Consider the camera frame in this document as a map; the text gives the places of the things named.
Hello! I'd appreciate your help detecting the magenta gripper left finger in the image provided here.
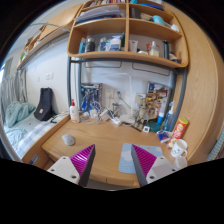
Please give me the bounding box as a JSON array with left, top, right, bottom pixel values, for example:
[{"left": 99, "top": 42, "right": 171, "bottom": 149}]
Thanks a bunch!
[{"left": 48, "top": 145, "right": 96, "bottom": 187}]

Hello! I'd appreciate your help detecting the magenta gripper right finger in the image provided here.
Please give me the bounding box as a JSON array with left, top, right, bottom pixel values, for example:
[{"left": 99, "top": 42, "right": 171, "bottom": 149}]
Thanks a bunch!
[{"left": 131, "top": 145, "right": 177, "bottom": 187}]

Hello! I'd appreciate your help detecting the light blue mouse pad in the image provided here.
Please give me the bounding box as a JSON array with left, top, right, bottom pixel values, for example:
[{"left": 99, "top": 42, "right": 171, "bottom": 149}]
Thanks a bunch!
[{"left": 118, "top": 143, "right": 163, "bottom": 174}]

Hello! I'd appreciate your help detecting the blue snack packet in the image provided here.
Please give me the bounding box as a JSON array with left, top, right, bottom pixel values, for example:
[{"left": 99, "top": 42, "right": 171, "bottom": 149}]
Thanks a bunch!
[{"left": 157, "top": 130, "right": 170, "bottom": 143}]

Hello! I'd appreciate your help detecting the white mug with writing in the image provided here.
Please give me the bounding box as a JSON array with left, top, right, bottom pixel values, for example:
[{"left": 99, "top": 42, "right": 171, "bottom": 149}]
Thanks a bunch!
[{"left": 171, "top": 139, "right": 188, "bottom": 158}]

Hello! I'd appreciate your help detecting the red yellow chips can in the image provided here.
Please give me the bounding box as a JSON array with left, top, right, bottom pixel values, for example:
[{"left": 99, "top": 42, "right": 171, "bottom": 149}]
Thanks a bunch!
[{"left": 168, "top": 118, "right": 188, "bottom": 148}]

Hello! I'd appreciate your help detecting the blue spray bottle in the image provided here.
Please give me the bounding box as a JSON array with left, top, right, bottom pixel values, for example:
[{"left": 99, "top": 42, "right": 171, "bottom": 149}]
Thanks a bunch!
[{"left": 162, "top": 101, "right": 175, "bottom": 131}]

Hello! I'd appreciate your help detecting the white bottle red cap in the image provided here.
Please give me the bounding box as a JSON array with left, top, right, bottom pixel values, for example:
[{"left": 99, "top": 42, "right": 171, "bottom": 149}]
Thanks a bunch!
[{"left": 70, "top": 100, "right": 80, "bottom": 123}]

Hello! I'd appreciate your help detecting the bed with checked sheet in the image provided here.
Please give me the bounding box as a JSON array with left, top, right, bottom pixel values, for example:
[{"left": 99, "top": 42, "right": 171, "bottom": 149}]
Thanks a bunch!
[{"left": 4, "top": 112, "right": 68, "bottom": 159}]

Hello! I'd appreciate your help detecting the black backpack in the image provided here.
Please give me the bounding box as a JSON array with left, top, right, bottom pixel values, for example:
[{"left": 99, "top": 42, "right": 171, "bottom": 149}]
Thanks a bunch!
[{"left": 34, "top": 88, "right": 53, "bottom": 121}]

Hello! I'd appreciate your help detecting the blue model kit box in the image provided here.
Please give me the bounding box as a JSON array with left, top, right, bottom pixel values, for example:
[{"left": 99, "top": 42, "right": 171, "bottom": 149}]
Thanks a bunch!
[{"left": 81, "top": 83, "right": 103, "bottom": 112}]

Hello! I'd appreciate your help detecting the teal blanket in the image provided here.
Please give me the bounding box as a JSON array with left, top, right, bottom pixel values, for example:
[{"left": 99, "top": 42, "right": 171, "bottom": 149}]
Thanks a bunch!
[{"left": 5, "top": 101, "right": 36, "bottom": 128}]

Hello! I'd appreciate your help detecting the dark bottle on shelf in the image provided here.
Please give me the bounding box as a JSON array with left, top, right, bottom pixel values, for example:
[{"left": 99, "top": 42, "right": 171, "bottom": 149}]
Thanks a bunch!
[{"left": 85, "top": 38, "right": 95, "bottom": 53}]

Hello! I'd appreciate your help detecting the wooden wall shelf unit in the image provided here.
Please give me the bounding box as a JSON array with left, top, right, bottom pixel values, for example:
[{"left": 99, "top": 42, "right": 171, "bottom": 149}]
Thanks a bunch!
[{"left": 67, "top": 0, "right": 189, "bottom": 68}]

